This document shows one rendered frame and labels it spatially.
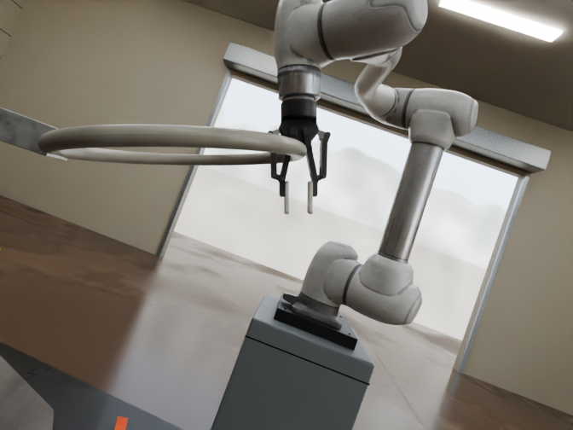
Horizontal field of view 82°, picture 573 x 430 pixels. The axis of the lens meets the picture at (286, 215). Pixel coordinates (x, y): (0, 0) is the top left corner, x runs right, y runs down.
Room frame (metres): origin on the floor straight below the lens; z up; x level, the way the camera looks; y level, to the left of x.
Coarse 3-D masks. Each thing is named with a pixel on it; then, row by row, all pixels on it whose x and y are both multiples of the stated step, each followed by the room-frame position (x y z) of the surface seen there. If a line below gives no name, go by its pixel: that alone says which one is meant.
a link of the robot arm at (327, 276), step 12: (324, 252) 1.16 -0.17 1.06; (336, 252) 1.14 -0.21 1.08; (348, 252) 1.15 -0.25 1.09; (312, 264) 1.18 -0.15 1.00; (324, 264) 1.14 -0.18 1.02; (336, 264) 1.13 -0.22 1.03; (348, 264) 1.12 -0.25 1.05; (312, 276) 1.16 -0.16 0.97; (324, 276) 1.14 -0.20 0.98; (336, 276) 1.12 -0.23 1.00; (348, 276) 1.10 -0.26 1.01; (312, 288) 1.15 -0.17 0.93; (324, 288) 1.13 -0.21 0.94; (336, 288) 1.11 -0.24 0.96; (324, 300) 1.14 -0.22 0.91; (336, 300) 1.13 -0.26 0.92
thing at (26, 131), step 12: (0, 108) 0.52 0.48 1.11; (0, 120) 0.52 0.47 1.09; (12, 120) 0.52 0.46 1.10; (24, 120) 0.53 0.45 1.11; (36, 120) 0.54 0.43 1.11; (0, 132) 0.52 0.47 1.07; (12, 132) 0.53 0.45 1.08; (24, 132) 0.53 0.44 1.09; (36, 132) 0.54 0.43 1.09; (12, 144) 0.53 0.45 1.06; (24, 144) 0.53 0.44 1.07; (36, 144) 0.54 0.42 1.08; (60, 156) 0.61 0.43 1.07
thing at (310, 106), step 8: (288, 104) 0.65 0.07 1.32; (296, 104) 0.65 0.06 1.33; (304, 104) 0.65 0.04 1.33; (312, 104) 0.66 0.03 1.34; (288, 112) 0.65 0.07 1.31; (296, 112) 0.65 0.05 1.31; (304, 112) 0.65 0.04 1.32; (312, 112) 0.66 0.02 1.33; (288, 120) 0.67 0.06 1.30; (296, 120) 0.68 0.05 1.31; (304, 120) 0.68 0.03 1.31; (312, 120) 0.68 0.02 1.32; (280, 128) 0.68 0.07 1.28; (288, 128) 0.68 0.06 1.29; (296, 128) 0.68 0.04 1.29; (304, 128) 0.68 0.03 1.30; (312, 128) 0.68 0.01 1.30; (288, 136) 0.68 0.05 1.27; (296, 136) 0.68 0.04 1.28; (312, 136) 0.68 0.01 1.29; (304, 144) 0.68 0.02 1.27
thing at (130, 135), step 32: (64, 128) 0.47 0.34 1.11; (96, 128) 0.44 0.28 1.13; (128, 128) 0.43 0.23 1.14; (160, 128) 0.44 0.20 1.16; (192, 128) 0.44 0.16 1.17; (224, 128) 0.47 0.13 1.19; (96, 160) 0.73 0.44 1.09; (128, 160) 0.80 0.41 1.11; (160, 160) 0.85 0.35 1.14; (192, 160) 0.88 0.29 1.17; (224, 160) 0.89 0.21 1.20; (256, 160) 0.85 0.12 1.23
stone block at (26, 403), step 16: (0, 368) 0.51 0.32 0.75; (0, 384) 0.50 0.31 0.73; (16, 384) 0.55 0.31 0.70; (0, 400) 0.49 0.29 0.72; (16, 400) 0.54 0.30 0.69; (32, 400) 0.60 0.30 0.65; (0, 416) 0.48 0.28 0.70; (16, 416) 0.53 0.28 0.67; (32, 416) 0.58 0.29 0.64; (48, 416) 0.65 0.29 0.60
